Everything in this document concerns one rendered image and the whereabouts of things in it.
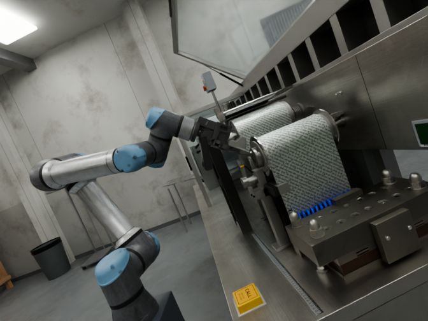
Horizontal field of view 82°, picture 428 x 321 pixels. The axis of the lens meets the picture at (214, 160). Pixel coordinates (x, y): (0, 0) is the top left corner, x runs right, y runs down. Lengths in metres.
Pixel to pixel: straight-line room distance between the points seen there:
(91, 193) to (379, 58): 1.01
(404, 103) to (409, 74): 0.08
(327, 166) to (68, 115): 5.43
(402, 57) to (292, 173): 0.41
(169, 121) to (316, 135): 0.48
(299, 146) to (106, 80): 4.93
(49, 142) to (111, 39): 2.47
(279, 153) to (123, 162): 0.48
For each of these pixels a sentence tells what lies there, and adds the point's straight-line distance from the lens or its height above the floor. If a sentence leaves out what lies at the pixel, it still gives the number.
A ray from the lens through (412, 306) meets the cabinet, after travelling 0.83.
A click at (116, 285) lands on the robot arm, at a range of 0.91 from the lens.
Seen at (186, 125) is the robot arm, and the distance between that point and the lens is 0.79.
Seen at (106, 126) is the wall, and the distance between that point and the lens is 5.45.
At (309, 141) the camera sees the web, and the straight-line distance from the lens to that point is 0.87.
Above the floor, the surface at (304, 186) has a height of 1.11.
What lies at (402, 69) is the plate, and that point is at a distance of 0.79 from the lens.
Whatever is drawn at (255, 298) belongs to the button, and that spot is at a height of 0.92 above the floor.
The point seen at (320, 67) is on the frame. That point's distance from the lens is 1.03.
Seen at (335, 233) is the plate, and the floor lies 1.03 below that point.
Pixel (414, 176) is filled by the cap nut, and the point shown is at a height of 1.07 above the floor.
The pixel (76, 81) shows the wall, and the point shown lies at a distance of 5.82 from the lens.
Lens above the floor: 1.38
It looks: 5 degrees down
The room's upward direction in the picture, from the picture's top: 22 degrees counter-clockwise
